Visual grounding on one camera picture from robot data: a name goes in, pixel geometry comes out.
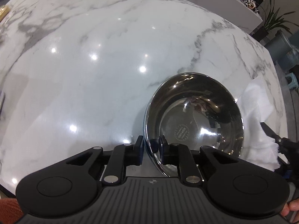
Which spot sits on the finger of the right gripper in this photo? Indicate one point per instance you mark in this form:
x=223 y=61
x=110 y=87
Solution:
x=269 y=132

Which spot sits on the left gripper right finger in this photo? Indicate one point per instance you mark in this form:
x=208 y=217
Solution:
x=164 y=147

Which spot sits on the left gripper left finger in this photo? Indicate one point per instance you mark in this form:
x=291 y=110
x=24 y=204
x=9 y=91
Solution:
x=138 y=151

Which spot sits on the white cloth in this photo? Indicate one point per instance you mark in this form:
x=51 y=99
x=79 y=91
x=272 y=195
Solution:
x=255 y=108

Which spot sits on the stainless steel bowl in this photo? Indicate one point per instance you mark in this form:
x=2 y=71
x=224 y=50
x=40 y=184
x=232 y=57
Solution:
x=195 y=110

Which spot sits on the person's right hand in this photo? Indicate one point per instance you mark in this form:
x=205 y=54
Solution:
x=291 y=206

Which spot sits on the grey trash bin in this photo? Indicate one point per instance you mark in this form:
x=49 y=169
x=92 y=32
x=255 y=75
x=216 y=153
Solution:
x=282 y=51

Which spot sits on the potted green plant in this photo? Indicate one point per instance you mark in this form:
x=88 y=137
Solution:
x=272 y=21

